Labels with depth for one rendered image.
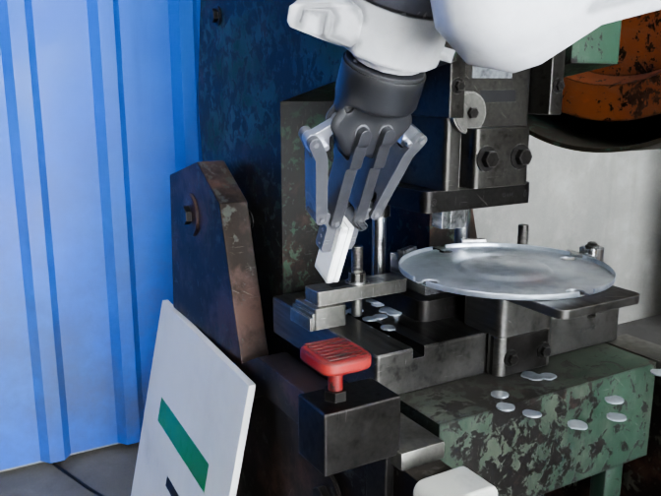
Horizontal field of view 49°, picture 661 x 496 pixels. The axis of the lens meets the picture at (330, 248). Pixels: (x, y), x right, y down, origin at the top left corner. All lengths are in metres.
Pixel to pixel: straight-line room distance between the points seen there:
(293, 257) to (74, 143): 0.97
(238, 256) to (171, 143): 0.91
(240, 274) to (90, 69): 0.96
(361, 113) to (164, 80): 1.45
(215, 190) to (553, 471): 0.68
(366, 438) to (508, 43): 0.46
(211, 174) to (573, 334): 0.64
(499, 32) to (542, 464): 0.67
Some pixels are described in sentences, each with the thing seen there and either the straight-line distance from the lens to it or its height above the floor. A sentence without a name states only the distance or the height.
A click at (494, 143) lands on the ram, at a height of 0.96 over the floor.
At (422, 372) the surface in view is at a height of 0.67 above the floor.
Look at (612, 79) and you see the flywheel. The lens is 1.35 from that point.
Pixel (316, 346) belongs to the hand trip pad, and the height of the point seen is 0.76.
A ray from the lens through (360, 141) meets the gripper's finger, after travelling 0.65.
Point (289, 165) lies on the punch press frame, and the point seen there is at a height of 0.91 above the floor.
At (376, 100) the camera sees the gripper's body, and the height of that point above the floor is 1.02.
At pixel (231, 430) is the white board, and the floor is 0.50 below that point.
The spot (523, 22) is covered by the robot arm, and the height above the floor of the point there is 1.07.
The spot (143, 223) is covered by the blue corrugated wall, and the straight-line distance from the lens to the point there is 2.08.
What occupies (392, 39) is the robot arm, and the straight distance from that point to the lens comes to 0.60.
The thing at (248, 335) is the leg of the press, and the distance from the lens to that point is 1.21.
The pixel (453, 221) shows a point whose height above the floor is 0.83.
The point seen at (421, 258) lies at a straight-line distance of 1.08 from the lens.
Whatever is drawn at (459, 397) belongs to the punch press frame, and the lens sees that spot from 0.95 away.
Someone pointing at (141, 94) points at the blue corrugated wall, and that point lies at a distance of 2.05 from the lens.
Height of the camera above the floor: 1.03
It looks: 13 degrees down
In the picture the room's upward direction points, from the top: straight up
